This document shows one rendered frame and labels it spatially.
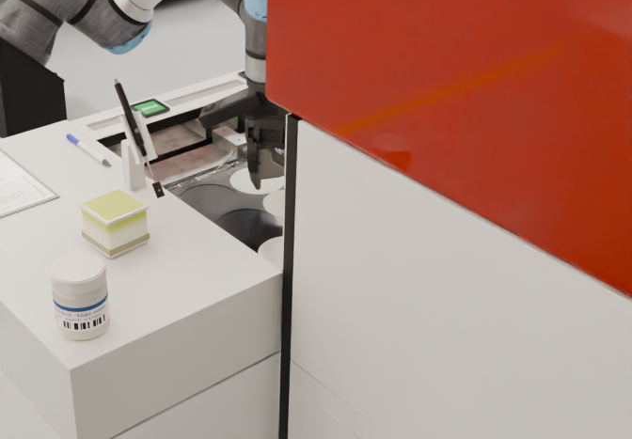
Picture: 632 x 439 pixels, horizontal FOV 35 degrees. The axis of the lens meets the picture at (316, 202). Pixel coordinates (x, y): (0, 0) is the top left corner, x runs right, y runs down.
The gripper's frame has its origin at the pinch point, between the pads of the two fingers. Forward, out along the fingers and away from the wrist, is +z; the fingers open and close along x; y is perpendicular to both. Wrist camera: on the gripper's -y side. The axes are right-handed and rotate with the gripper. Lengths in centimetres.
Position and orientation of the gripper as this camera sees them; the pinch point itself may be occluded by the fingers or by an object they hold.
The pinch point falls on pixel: (254, 181)
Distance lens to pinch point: 175.9
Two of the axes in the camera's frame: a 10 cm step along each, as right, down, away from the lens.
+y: 9.9, 0.9, -0.8
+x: 1.2, -5.0, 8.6
